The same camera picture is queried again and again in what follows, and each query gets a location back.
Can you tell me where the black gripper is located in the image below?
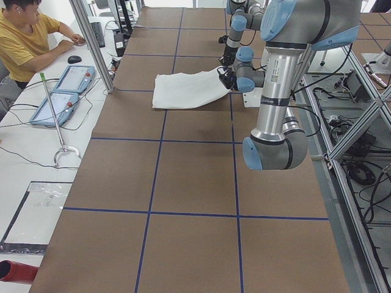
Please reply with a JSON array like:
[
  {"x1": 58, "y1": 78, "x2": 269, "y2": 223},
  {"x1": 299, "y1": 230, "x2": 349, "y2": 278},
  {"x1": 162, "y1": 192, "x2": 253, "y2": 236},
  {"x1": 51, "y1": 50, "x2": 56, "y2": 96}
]
[
  {"x1": 217, "y1": 68, "x2": 237, "y2": 90},
  {"x1": 220, "y1": 46, "x2": 238, "y2": 67}
]

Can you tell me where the white long-sleeve printed shirt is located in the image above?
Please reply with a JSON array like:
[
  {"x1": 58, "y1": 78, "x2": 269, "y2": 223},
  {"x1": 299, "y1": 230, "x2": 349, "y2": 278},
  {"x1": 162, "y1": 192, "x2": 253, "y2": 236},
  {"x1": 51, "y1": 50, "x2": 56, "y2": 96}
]
[{"x1": 152, "y1": 69, "x2": 230, "y2": 109}]

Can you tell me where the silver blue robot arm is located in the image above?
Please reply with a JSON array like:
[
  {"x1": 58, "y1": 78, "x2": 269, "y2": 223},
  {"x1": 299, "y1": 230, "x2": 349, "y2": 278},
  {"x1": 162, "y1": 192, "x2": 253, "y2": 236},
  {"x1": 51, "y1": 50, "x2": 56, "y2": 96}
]
[
  {"x1": 219, "y1": 0, "x2": 268, "y2": 67},
  {"x1": 219, "y1": 1, "x2": 361, "y2": 170}
]

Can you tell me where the black keyboard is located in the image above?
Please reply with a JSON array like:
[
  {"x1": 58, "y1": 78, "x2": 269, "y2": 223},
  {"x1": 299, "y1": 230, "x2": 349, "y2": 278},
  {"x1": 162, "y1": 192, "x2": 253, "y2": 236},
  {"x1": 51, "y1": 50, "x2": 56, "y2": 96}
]
[{"x1": 90, "y1": 22, "x2": 106, "y2": 48}]

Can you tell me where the upper blue teach pendant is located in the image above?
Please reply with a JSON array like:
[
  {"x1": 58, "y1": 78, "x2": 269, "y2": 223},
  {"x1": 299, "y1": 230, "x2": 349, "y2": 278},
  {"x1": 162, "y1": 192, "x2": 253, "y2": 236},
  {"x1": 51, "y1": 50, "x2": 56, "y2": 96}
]
[{"x1": 54, "y1": 65, "x2": 95, "y2": 94}]

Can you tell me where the blue teach pendant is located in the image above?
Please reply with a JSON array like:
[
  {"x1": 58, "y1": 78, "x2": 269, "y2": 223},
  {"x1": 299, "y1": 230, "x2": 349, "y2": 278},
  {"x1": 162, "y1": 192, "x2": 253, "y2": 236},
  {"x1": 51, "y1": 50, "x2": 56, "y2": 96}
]
[
  {"x1": 29, "y1": 92, "x2": 79, "y2": 127},
  {"x1": 54, "y1": 65, "x2": 95, "y2": 94}
]

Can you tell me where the black computer mouse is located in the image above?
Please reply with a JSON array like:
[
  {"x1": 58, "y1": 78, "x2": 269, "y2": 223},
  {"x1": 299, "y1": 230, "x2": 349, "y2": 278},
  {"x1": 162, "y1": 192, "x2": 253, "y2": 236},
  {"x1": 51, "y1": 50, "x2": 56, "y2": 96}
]
[{"x1": 67, "y1": 55, "x2": 82, "y2": 64}]

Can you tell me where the lower blue teach pendant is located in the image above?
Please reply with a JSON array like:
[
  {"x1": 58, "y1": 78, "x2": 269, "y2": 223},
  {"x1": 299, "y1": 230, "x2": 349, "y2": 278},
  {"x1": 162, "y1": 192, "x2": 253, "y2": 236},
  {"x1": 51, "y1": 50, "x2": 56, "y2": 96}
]
[{"x1": 29, "y1": 92, "x2": 79, "y2": 127}]

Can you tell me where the person in yellow shirt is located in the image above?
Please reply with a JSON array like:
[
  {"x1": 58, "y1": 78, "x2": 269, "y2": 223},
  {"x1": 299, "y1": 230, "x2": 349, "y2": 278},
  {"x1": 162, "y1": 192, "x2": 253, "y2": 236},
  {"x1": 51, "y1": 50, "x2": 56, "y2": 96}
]
[{"x1": 1, "y1": 1, "x2": 86, "y2": 89}]

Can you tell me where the clear plastic document sleeve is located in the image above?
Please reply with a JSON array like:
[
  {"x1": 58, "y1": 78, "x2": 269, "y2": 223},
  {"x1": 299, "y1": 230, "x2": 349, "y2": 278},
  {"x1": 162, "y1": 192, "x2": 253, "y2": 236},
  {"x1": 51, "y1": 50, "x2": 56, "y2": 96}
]
[{"x1": 1, "y1": 181, "x2": 72, "y2": 255}]

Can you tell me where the red cylinder object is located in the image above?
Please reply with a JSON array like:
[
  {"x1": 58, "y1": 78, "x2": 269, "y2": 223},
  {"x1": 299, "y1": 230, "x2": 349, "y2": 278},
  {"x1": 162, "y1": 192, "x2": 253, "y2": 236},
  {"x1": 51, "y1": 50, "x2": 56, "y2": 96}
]
[{"x1": 1, "y1": 260, "x2": 39, "y2": 284}]

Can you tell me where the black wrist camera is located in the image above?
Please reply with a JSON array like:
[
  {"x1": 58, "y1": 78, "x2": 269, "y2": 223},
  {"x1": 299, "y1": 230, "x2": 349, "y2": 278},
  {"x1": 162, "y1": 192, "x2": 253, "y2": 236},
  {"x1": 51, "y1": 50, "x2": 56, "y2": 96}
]
[{"x1": 218, "y1": 35, "x2": 228, "y2": 44}]

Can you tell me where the aluminium frame post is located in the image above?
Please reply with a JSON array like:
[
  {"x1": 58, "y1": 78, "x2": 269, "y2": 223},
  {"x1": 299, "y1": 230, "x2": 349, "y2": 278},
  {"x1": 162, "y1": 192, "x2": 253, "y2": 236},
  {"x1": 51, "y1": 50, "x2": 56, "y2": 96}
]
[{"x1": 69, "y1": 0, "x2": 114, "y2": 93}]

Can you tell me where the green handled reacher grabber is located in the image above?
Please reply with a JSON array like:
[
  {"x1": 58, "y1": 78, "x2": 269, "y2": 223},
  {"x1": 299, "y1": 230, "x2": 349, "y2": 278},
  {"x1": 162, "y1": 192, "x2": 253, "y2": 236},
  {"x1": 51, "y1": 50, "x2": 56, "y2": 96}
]
[{"x1": 39, "y1": 72, "x2": 81, "y2": 167}]

